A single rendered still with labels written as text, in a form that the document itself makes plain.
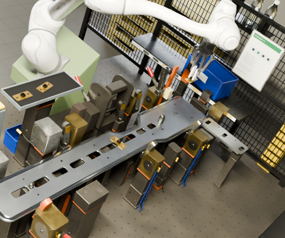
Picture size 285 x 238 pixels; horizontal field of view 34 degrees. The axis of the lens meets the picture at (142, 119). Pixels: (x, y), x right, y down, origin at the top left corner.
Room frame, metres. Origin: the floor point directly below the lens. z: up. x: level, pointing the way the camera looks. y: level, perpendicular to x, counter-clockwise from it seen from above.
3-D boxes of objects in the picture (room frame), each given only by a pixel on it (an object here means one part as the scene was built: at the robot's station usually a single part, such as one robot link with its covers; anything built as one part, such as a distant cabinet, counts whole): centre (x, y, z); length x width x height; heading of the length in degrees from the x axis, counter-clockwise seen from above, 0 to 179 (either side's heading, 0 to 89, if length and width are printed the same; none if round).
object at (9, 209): (1.69, 0.06, 1.00); 1.38 x 0.22 x 0.02; 153
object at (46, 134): (1.50, 0.37, 0.90); 0.13 x 0.08 x 0.41; 63
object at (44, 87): (1.67, 0.46, 1.17); 0.08 x 0.04 x 0.01; 167
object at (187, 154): (1.98, -0.32, 0.87); 0.12 x 0.07 x 0.35; 63
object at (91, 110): (1.78, 0.27, 0.89); 0.12 x 0.07 x 0.38; 63
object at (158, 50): (2.61, -0.17, 1.01); 0.90 x 0.22 x 0.03; 63
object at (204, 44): (2.14, -0.15, 1.44); 0.08 x 0.07 x 0.09; 64
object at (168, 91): (2.26, -0.07, 0.88); 0.04 x 0.04 x 0.37; 63
